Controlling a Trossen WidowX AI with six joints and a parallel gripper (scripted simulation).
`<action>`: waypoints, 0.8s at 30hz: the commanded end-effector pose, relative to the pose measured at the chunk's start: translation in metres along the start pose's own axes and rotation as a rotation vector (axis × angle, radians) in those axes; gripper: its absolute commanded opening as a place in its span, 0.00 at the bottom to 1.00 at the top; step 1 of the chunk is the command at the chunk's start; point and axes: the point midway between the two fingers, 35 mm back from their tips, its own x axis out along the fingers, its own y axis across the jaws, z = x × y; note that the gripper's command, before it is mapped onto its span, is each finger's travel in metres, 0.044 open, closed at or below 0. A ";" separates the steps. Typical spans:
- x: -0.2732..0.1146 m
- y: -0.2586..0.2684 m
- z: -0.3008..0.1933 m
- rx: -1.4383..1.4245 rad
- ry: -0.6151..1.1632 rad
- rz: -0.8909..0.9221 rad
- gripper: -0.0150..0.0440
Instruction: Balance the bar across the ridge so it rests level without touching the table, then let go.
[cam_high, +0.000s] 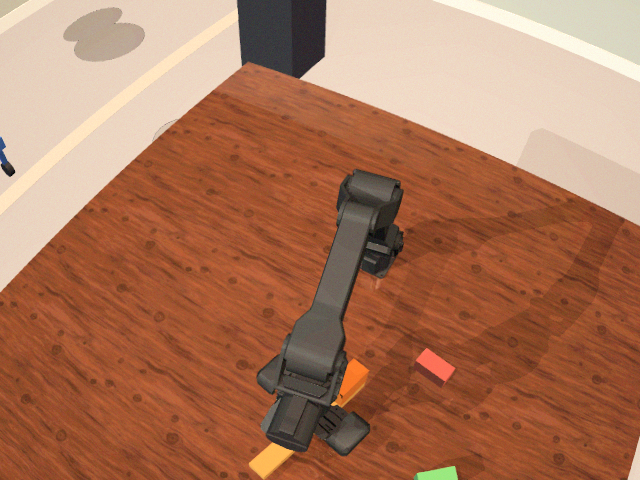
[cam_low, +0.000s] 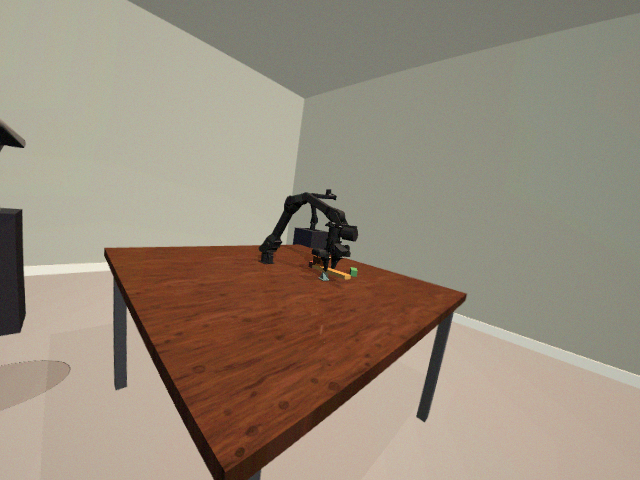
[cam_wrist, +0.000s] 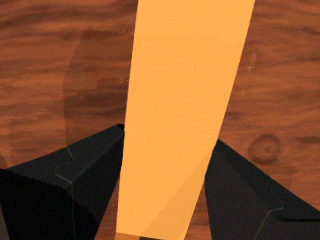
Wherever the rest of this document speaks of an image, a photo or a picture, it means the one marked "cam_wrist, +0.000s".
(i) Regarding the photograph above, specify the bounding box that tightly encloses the orange bar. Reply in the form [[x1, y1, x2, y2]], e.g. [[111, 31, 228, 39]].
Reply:
[[115, 0, 255, 240]]

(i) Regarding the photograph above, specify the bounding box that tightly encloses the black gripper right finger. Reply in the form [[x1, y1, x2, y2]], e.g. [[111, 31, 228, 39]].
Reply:
[[204, 139, 320, 240]]

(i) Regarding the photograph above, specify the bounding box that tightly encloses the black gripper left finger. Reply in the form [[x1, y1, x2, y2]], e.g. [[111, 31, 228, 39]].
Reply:
[[0, 123, 125, 240]]

